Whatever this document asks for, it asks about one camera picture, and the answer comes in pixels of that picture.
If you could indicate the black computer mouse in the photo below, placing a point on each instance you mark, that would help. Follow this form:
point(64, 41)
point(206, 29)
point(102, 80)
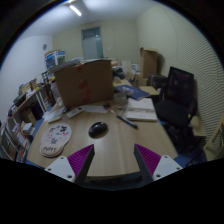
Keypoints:
point(98, 129)

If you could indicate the black office chair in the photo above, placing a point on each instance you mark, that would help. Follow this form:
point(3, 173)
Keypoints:
point(175, 103)

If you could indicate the black marker pen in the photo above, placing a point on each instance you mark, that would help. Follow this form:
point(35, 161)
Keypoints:
point(127, 122)

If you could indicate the small flat white remote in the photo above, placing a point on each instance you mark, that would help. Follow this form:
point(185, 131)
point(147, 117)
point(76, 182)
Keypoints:
point(54, 118)

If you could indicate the round printed mouse pad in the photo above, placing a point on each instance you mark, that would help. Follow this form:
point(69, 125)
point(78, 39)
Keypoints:
point(55, 137)

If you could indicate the ceiling tube light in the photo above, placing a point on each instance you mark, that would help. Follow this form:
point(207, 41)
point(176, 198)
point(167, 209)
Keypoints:
point(75, 10)

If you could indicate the cluttered shelf unit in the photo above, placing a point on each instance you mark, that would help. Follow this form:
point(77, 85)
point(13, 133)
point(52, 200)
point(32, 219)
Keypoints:
point(20, 116)

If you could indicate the tall open cardboard box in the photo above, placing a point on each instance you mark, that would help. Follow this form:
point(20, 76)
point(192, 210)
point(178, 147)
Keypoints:
point(149, 63)

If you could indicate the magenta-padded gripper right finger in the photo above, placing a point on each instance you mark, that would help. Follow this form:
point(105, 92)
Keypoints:
point(166, 166)

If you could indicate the grey door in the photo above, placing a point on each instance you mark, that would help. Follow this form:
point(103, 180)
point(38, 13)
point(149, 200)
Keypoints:
point(92, 45)

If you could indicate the white paper sheet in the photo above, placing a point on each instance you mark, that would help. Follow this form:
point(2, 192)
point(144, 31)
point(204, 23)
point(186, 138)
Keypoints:
point(50, 113)
point(95, 109)

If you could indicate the large brown cardboard box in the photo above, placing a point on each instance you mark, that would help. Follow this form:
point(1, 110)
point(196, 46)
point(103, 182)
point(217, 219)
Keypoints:
point(85, 83)

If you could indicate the round wall clock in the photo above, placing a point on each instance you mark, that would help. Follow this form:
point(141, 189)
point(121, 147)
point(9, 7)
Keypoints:
point(45, 46)

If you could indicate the blue book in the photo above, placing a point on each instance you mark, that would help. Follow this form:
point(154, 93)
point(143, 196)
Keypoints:
point(133, 91)

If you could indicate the white book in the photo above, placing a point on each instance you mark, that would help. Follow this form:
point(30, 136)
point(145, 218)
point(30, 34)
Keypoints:
point(141, 109)

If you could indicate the blue and white cabinet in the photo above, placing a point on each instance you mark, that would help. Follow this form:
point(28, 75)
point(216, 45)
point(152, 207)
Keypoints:
point(55, 58)

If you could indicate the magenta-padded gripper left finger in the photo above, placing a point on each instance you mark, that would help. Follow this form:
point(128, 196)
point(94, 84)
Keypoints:
point(59, 167)

